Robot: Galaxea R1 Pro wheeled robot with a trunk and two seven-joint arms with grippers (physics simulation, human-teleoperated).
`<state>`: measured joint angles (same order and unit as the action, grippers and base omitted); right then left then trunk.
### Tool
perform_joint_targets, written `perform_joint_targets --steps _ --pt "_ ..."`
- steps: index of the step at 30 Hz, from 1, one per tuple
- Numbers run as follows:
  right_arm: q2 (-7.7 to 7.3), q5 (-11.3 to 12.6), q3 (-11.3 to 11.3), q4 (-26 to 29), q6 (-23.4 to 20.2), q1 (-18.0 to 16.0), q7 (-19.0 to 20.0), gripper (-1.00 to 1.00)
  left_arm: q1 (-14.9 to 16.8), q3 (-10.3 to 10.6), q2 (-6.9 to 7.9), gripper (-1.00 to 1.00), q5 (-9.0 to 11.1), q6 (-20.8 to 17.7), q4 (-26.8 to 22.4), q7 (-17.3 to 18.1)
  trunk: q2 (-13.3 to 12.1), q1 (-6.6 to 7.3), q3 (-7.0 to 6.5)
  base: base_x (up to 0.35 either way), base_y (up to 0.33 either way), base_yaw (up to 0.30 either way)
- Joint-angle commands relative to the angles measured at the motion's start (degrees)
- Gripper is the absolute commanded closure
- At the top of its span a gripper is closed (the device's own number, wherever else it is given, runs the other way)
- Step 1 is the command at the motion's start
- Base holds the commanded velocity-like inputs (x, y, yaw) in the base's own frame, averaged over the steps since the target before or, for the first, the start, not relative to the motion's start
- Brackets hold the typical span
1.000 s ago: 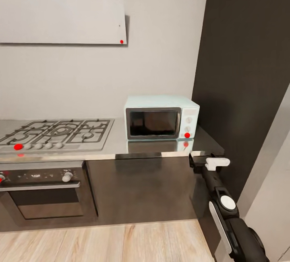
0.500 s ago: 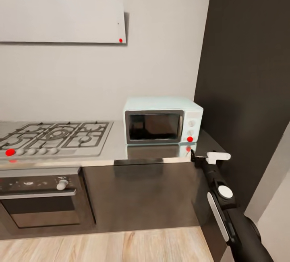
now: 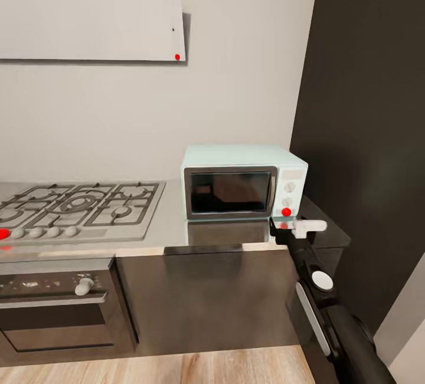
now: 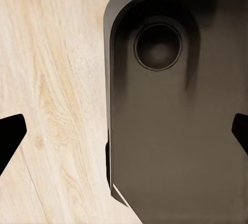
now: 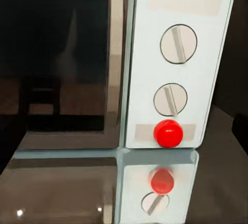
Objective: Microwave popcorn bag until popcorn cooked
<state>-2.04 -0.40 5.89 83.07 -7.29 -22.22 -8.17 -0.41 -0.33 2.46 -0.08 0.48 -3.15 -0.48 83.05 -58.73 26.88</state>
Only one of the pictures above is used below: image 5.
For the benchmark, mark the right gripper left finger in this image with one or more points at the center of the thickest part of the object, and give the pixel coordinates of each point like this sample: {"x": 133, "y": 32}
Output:
{"x": 12, "y": 131}

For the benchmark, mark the microwave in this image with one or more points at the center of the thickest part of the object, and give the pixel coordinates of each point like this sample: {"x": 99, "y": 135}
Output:
{"x": 111, "y": 74}

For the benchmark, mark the fridge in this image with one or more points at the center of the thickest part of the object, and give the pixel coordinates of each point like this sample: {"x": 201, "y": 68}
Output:
{"x": 231, "y": 87}

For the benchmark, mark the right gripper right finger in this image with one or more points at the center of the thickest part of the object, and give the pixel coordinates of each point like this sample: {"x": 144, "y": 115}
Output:
{"x": 240, "y": 130}

